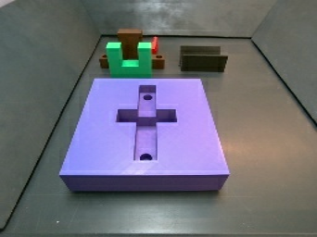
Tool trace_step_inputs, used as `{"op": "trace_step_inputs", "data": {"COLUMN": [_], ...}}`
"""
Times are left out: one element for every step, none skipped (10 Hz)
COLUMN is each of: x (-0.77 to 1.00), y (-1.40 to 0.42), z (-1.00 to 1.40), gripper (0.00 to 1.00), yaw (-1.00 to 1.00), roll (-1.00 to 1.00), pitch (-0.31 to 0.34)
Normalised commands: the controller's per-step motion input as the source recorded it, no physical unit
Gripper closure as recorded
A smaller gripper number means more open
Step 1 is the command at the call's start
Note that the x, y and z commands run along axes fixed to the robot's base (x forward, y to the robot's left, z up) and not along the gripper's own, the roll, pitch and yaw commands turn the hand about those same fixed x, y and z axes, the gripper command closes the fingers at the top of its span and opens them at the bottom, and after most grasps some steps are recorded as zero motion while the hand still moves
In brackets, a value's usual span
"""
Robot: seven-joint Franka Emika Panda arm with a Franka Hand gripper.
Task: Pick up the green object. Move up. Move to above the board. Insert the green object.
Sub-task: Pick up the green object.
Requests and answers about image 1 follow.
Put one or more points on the green U-shaped block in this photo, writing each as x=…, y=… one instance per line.
x=130, y=68

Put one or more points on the purple board with cross slot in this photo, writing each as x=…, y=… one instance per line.
x=145, y=138

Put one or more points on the small red block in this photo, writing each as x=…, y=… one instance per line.
x=155, y=45

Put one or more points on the brown T-shaped block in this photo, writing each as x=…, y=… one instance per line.
x=130, y=38

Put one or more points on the dark grey bracket block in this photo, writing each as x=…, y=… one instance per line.
x=202, y=58

